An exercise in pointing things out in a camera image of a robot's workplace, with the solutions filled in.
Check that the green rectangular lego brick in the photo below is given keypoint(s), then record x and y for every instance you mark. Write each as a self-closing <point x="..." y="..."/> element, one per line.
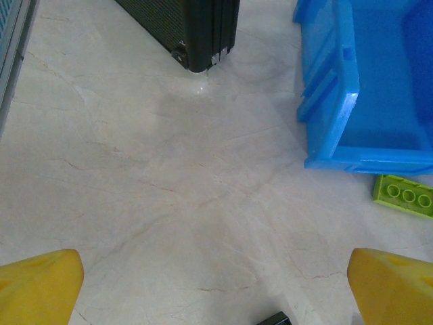
<point x="406" y="196"/>

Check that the black square lego brick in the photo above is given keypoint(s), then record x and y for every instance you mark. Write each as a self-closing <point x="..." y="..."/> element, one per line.
<point x="274" y="320"/>

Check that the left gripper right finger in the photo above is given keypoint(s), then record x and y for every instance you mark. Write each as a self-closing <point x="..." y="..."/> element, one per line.
<point x="392" y="291"/>

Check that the aluminium side frame rail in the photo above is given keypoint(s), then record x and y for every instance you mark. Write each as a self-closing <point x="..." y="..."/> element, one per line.
<point x="13" y="50"/>

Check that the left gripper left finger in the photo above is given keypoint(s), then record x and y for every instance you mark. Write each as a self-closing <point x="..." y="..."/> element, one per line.
<point x="34" y="291"/>

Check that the black hard carrying case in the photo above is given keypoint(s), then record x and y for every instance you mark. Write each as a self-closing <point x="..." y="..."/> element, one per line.
<point x="189" y="27"/>

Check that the blue plastic bin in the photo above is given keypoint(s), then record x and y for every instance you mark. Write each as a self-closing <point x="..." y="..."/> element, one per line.
<point x="372" y="101"/>

